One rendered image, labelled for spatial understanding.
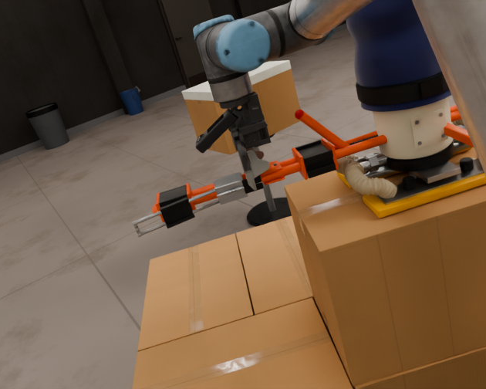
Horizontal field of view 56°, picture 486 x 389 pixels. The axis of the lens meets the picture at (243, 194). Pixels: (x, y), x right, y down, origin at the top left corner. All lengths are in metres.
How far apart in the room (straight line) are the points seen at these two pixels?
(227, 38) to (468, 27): 0.57
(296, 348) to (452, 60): 1.12
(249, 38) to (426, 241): 0.57
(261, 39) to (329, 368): 0.85
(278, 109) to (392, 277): 2.06
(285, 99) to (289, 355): 1.99
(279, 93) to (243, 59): 2.15
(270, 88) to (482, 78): 2.65
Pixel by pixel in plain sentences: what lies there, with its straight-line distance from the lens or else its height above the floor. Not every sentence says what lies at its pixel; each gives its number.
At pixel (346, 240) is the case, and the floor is 0.94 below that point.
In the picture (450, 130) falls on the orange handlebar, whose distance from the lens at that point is 1.11.
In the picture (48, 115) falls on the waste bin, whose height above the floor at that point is 0.56.
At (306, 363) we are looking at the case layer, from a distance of 1.34.
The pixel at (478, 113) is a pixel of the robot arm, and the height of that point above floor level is 1.36.
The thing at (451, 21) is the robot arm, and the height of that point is 1.42.
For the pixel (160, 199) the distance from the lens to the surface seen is 1.10.
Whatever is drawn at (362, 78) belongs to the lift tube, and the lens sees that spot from 1.10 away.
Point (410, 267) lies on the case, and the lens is 1.10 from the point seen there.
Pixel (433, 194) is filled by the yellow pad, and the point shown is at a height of 0.96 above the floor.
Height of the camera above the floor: 1.47
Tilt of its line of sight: 23 degrees down
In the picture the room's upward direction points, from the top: 17 degrees counter-clockwise
